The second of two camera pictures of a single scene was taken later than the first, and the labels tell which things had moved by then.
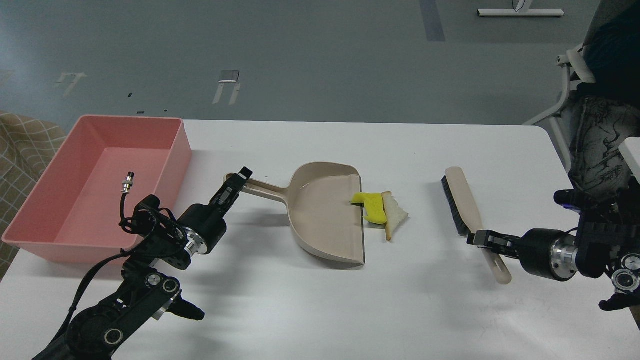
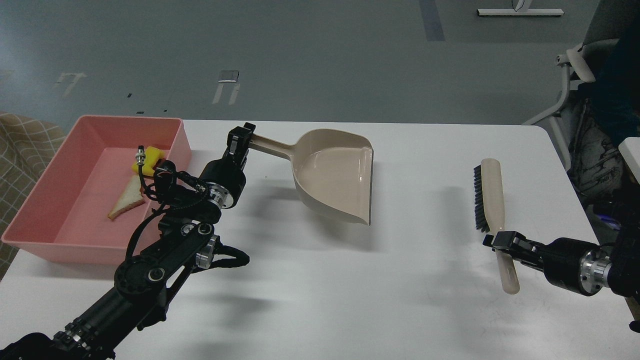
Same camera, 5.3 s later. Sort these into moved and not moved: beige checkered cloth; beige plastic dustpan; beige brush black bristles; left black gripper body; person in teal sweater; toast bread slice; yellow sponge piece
Moved: yellow sponge piece; toast bread slice; left black gripper body; beige plastic dustpan; beige brush black bristles
Not moved: person in teal sweater; beige checkered cloth
